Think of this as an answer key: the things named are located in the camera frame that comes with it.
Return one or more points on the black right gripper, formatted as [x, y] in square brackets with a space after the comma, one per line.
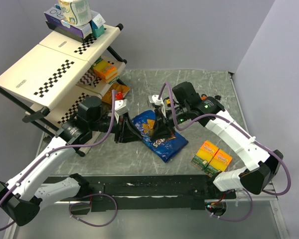
[161, 132]

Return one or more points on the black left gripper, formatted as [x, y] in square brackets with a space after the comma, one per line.
[126, 134]

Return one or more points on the brass padlock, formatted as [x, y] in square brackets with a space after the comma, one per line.
[147, 132]

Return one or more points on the yellow padlock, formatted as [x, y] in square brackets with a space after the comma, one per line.
[168, 102]

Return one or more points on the orange padlock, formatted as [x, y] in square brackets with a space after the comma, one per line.
[203, 96]

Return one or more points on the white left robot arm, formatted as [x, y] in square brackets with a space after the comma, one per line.
[23, 197]

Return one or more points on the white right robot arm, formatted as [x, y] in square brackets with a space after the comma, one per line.
[260, 163]

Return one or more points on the blue Doritos chip bag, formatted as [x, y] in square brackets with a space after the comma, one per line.
[166, 148]

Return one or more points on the left yellow sponge pack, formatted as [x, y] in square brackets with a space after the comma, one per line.
[204, 155]

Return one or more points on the yellow sponge pack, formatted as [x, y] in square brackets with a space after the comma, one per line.
[219, 163]
[204, 155]

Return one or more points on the orange sponge pack on shelf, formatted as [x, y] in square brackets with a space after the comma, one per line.
[106, 71]

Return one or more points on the right yellow sponge pack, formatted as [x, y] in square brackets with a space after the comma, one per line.
[219, 163]

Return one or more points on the purple zigzag cloth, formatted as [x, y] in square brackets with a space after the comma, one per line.
[88, 78]

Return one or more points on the beige checkered shelf rack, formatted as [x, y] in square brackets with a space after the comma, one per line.
[45, 81]

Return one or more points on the teal small box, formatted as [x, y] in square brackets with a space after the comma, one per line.
[97, 24]

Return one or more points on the purple tissue box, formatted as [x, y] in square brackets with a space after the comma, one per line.
[55, 19]

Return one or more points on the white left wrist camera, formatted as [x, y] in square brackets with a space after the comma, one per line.
[121, 105]

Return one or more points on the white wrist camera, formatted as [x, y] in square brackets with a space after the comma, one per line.
[121, 105]
[155, 102]

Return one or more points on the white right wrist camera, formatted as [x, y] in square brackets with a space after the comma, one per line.
[155, 102]

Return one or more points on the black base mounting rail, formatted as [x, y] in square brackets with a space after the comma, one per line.
[153, 192]

